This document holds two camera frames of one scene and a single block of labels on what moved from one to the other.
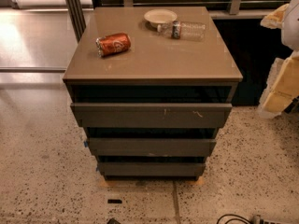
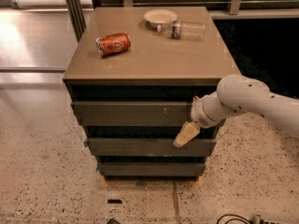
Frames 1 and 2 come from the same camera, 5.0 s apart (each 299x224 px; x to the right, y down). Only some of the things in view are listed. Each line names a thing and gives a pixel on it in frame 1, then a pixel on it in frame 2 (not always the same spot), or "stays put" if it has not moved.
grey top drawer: [150, 115] stays put
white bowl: [160, 16] stays put
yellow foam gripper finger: [282, 87] to [206, 111]
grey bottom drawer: [151, 169] stays put
